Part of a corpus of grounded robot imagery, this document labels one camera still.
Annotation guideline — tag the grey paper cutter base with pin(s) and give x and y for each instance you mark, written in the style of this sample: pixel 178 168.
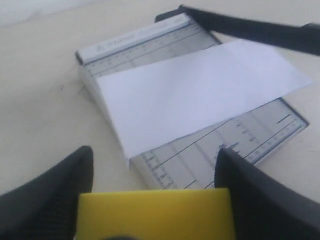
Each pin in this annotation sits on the grey paper cutter base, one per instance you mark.
pixel 188 162

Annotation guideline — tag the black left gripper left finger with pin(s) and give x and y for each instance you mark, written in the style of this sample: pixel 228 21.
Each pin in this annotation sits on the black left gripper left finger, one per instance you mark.
pixel 46 208

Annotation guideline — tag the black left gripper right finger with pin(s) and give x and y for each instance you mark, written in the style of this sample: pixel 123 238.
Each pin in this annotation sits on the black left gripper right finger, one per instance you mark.
pixel 264 209

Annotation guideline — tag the black cutter blade arm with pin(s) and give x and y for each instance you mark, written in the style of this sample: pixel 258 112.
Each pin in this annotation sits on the black cutter blade arm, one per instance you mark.
pixel 304 39

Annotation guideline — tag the yellow cube block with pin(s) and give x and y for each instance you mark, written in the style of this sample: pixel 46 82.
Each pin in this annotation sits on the yellow cube block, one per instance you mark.
pixel 188 214

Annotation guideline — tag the white paper sheet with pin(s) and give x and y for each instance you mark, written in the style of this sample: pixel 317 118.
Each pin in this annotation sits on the white paper sheet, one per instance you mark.
pixel 156 104

